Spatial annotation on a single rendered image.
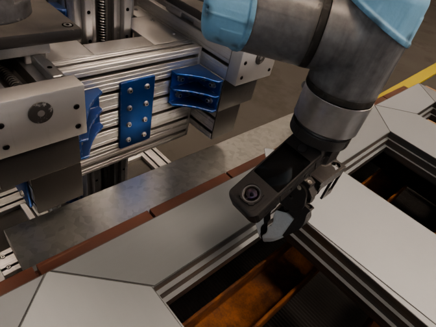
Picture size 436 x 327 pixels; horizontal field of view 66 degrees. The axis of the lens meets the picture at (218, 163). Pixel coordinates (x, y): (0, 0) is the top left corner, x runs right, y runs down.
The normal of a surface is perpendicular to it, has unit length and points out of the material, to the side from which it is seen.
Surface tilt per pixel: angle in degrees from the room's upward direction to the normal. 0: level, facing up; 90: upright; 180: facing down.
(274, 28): 88
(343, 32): 73
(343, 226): 0
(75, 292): 0
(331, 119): 90
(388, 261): 0
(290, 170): 30
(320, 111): 89
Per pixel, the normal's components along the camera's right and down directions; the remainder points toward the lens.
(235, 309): 0.20, -0.74
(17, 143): 0.68, 0.57
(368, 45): -0.21, 0.58
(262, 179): -0.18, -0.46
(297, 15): -0.06, 0.24
